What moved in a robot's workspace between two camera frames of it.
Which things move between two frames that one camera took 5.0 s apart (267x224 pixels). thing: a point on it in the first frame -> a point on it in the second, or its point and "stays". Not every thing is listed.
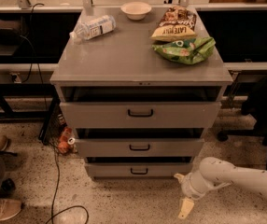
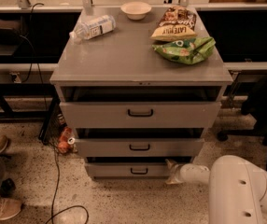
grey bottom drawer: [138, 170] stays
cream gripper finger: [186, 208] -> [173, 180]
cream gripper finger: [179, 176] -> [171, 164]
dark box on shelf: [6, 32] stays
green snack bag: [188, 51] stays
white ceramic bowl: [135, 10] stays
